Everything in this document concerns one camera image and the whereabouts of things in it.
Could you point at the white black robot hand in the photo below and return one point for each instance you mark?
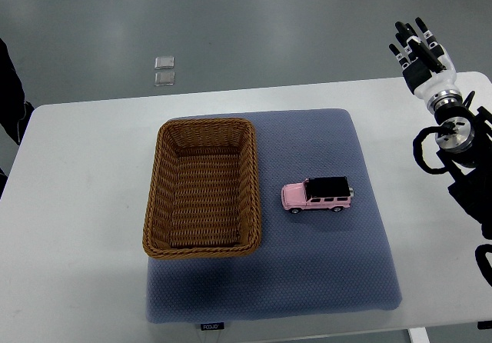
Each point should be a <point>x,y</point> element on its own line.
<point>425,64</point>

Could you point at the pink toy car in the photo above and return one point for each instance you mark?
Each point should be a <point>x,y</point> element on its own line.
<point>312,194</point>

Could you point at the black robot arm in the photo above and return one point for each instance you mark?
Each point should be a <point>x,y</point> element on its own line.
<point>465,150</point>

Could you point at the brown wicker basket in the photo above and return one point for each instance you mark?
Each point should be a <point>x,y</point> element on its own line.
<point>204,197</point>

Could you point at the blue-grey padded mat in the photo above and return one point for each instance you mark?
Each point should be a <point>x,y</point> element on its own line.
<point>311,263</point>

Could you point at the lower floor socket plate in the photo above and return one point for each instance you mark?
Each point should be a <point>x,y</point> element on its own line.
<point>164,78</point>

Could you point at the floor socket plate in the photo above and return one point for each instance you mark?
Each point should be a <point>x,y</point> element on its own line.
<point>164,78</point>
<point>164,62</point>

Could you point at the white table leg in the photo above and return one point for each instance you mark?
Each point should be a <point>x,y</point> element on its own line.
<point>418,335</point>

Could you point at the upper floor socket plate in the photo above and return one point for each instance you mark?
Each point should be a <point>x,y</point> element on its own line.
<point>164,62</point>

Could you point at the black clothed person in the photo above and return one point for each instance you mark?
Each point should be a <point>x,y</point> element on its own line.
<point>15,109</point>

